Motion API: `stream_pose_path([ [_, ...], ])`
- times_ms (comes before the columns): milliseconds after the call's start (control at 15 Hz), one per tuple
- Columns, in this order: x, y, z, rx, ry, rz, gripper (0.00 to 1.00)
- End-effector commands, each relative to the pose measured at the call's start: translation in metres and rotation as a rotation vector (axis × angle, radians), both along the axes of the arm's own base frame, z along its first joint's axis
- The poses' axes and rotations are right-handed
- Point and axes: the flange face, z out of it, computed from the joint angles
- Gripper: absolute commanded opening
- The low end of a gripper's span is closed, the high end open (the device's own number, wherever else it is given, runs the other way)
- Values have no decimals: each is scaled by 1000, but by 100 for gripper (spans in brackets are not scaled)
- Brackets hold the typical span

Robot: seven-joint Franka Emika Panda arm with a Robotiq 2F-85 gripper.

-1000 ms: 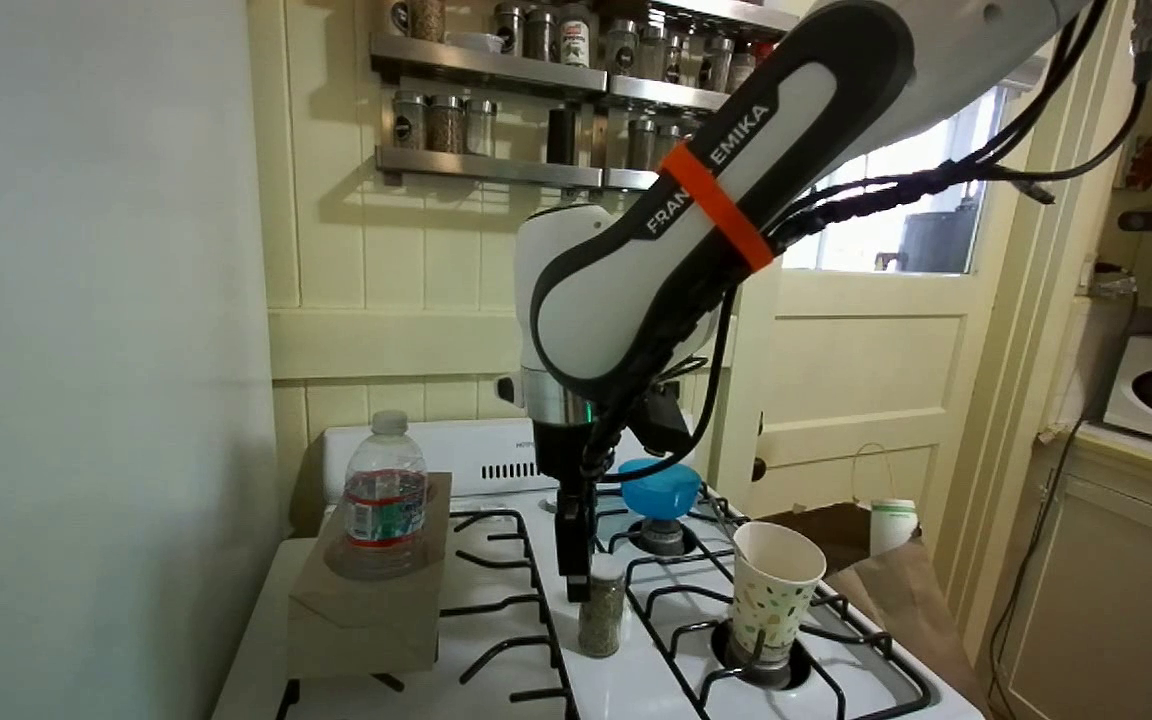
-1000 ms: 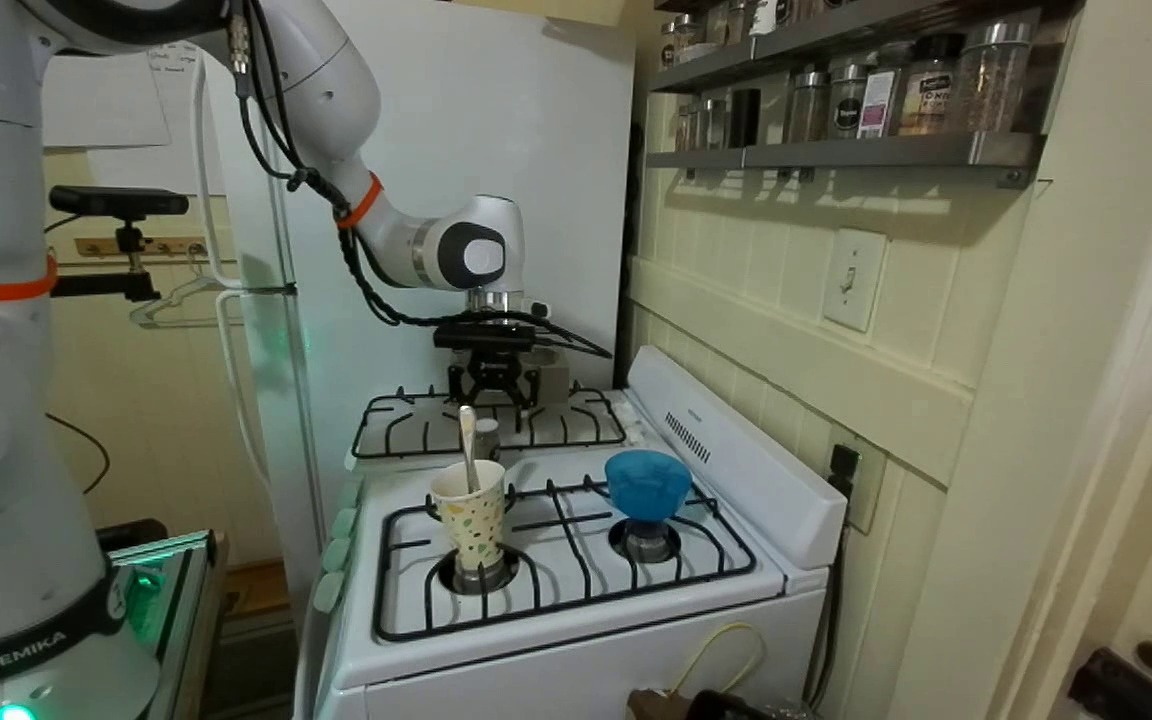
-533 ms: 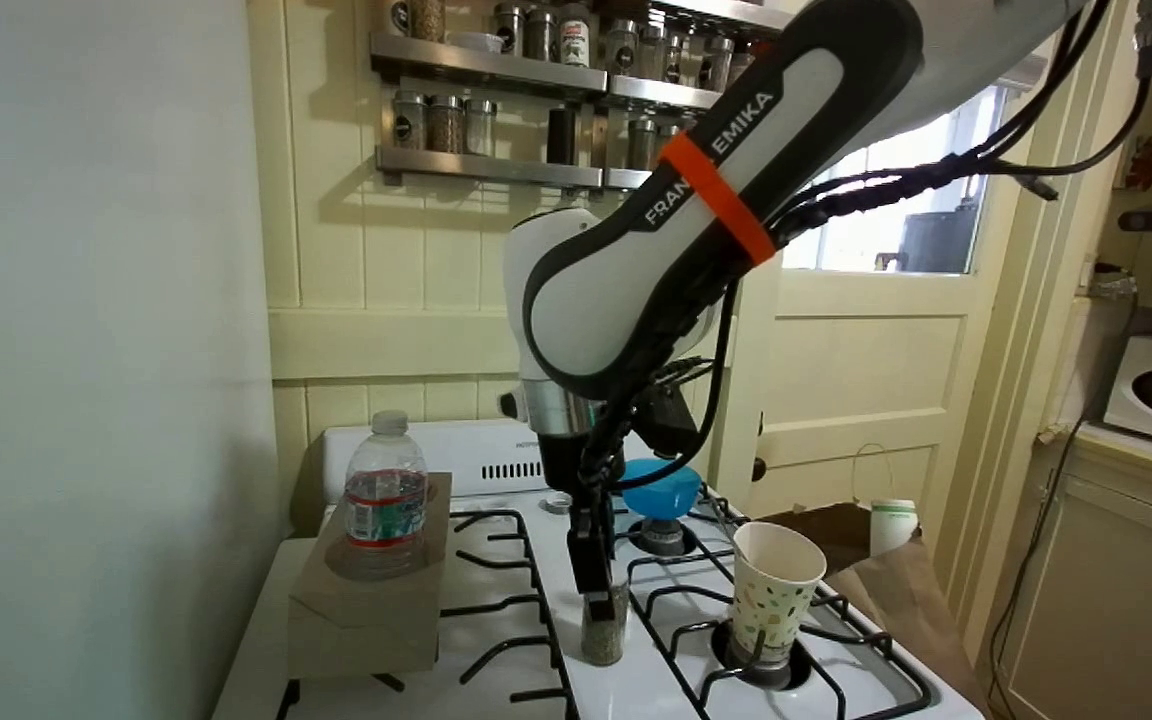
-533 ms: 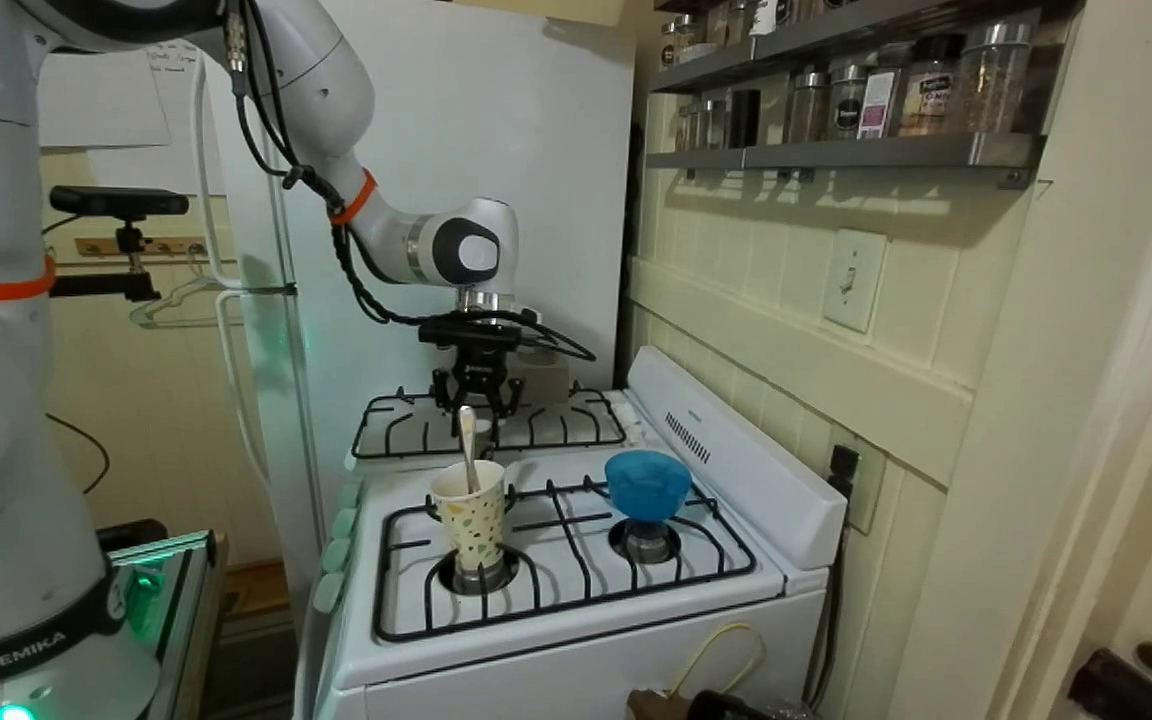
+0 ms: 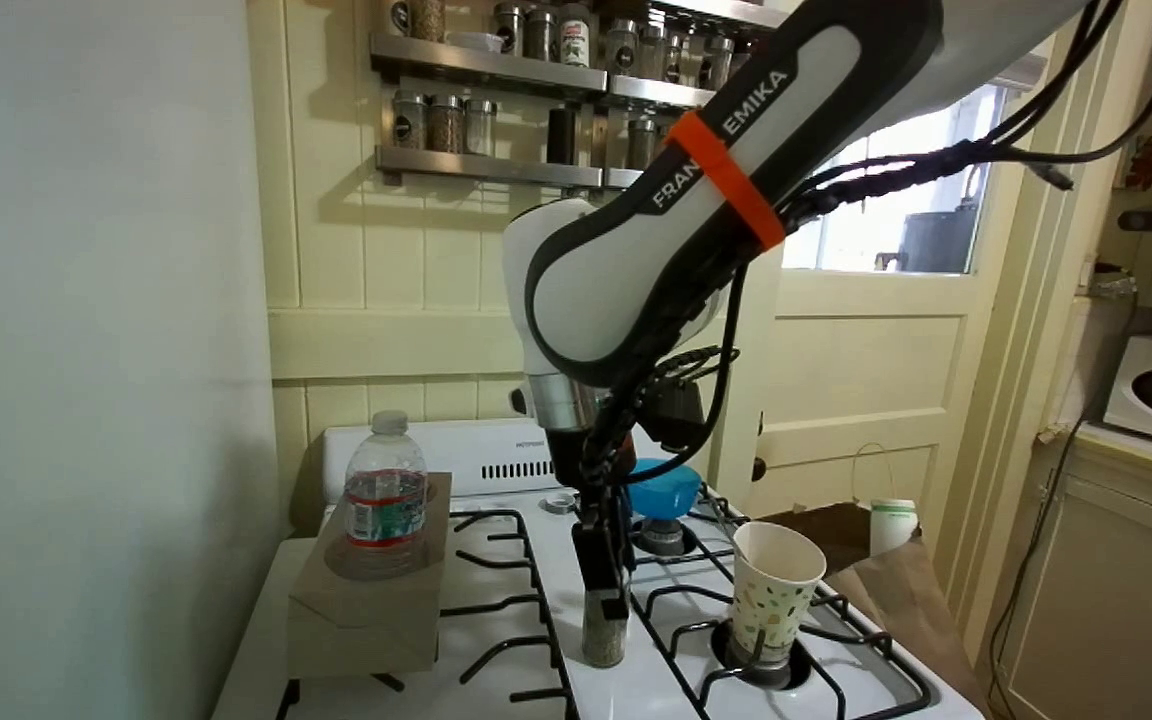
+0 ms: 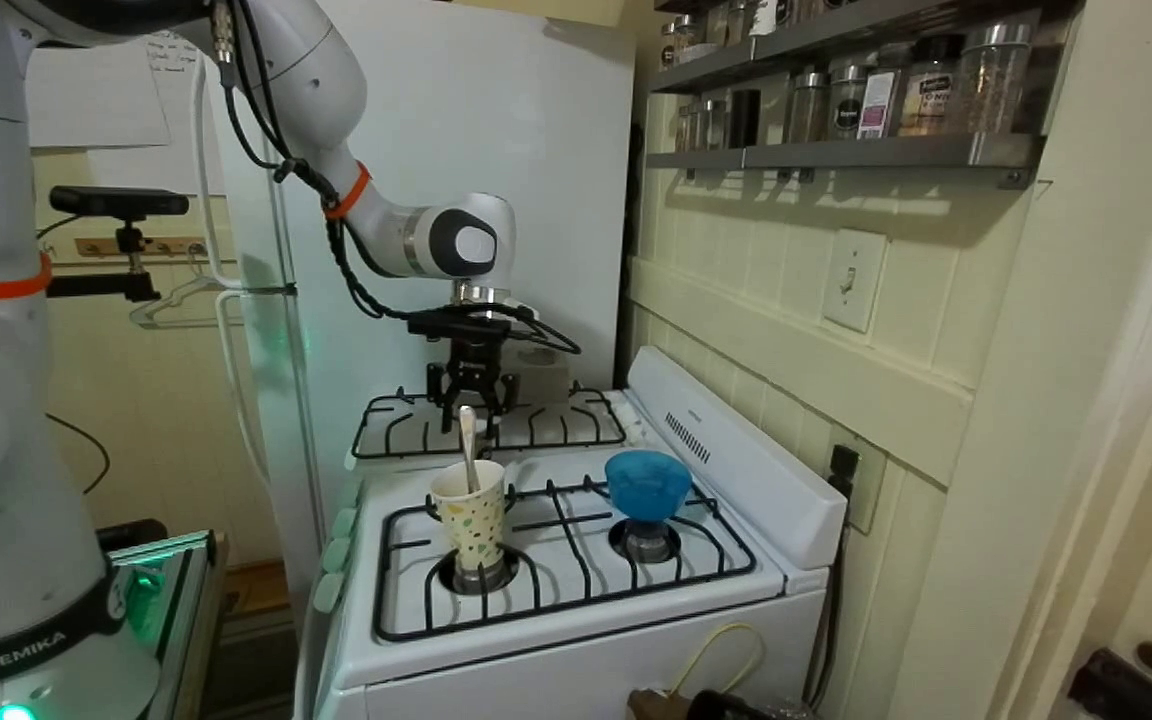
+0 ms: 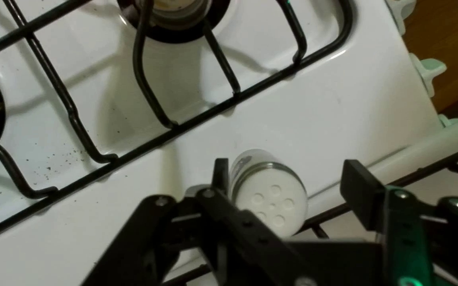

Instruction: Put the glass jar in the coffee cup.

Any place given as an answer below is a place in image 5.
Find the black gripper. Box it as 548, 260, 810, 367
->
546, 421, 643, 626

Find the small glass spice jar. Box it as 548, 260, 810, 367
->
582, 591, 632, 668

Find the dotted paper coffee cup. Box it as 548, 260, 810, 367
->
730, 521, 832, 680

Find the dark spice jar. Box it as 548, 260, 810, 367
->
604, 11, 643, 75
642, 8, 671, 79
626, 106, 660, 170
700, 27, 741, 91
522, 3, 555, 63
494, 0, 530, 54

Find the black spice jar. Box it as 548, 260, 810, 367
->
546, 99, 585, 168

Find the white label spice jar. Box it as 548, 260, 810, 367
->
552, 3, 600, 71

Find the wide brown spice jar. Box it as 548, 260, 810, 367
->
384, 0, 448, 44

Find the black wide stove grate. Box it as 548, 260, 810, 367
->
567, 485, 940, 720

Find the black burner cap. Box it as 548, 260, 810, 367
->
709, 615, 815, 691
630, 516, 700, 559

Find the black narrow stove grate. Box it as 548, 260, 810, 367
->
273, 502, 585, 720

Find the blue plastic bowl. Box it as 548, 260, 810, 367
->
630, 455, 706, 529

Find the white gas stove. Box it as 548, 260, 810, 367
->
207, 406, 987, 720

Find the clear plastic water bottle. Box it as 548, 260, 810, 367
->
338, 406, 438, 579

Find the brown cardboard box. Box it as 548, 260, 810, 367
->
286, 467, 455, 680

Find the small white container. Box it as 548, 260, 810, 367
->
866, 496, 925, 559

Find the cream panel door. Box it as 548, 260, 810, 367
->
714, 51, 1054, 529

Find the long metal spice shelf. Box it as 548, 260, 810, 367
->
372, 141, 647, 198

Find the cream counter cabinet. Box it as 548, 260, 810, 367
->
985, 421, 1152, 720

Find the short metal shelf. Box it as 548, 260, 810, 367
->
651, 0, 806, 34

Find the black power cord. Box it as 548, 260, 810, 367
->
980, 421, 1089, 720

